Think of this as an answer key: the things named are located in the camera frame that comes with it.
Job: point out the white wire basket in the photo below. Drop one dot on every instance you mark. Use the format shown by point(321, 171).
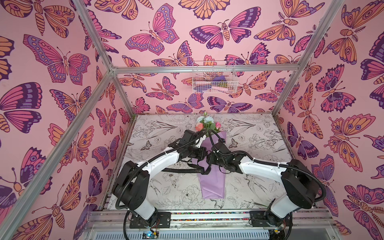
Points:
point(214, 79)

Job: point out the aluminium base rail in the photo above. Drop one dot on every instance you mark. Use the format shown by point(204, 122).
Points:
point(315, 224)

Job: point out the white fake flower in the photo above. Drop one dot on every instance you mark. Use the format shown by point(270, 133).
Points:
point(205, 118)

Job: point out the orange pink fake rose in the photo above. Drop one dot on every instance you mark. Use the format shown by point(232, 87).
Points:
point(199, 127)

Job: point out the black printed ribbon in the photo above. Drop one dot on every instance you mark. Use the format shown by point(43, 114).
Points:
point(193, 168)

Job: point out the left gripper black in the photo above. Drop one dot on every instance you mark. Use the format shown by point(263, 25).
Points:
point(201, 150)

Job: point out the aluminium frame structure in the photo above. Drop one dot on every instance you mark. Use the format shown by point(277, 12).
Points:
point(21, 208)

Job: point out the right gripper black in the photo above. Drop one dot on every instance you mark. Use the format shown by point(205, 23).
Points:
point(214, 157)

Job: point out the purple pink wrapping paper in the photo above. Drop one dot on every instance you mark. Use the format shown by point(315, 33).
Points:
point(212, 184)

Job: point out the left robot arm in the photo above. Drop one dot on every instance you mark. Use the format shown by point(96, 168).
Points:
point(131, 185)

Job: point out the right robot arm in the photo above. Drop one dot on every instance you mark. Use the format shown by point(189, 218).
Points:
point(302, 188)

